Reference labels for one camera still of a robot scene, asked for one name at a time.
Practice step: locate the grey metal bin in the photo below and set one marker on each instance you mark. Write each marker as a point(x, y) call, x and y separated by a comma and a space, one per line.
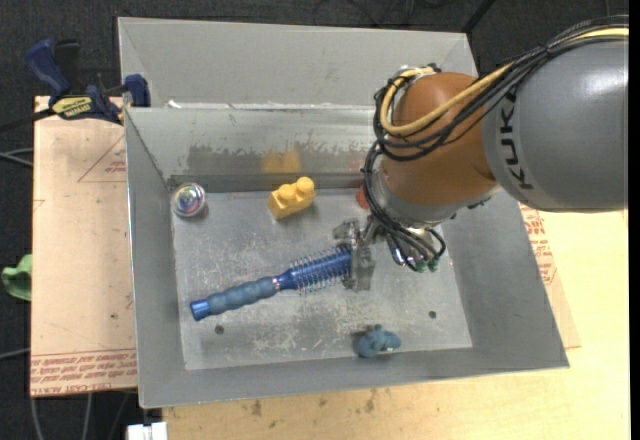
point(260, 333)

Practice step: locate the yellow toy building block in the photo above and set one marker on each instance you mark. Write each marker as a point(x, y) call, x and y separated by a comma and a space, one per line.
point(290, 200)

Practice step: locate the blue-grey toy animal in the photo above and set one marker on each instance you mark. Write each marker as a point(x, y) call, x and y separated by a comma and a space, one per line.
point(375, 342)

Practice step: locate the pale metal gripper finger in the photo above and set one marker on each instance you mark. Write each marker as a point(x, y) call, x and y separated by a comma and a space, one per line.
point(347, 230)
point(362, 273)

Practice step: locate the shiny iridescent ball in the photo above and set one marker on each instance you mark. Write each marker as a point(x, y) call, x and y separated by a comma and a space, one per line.
point(188, 199)

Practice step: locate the blue round hairbrush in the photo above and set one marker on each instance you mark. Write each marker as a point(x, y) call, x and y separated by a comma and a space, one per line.
point(260, 289)

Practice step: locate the brown cardboard board red print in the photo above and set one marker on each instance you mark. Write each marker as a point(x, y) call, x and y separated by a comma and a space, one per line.
point(80, 228)

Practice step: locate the small red round thing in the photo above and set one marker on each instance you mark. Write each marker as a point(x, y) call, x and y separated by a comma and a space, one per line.
point(361, 198)

